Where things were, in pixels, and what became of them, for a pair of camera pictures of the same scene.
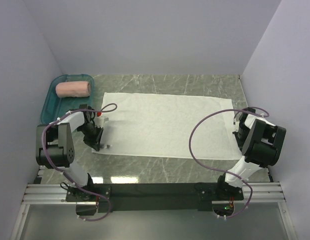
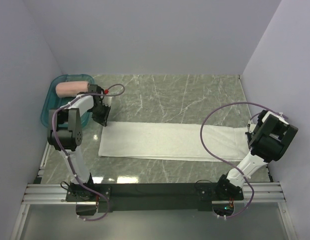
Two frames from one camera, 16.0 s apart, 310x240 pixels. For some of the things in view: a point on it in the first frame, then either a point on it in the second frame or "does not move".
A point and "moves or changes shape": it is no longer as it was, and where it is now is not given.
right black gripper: [240, 143] → [249, 134]
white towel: [155, 125] moves or changes shape
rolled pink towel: [73, 89] does not move
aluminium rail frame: [41, 193] does not move
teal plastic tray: [53, 106] does not move
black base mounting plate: [145, 197] does not move
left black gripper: [94, 142] → [102, 120]
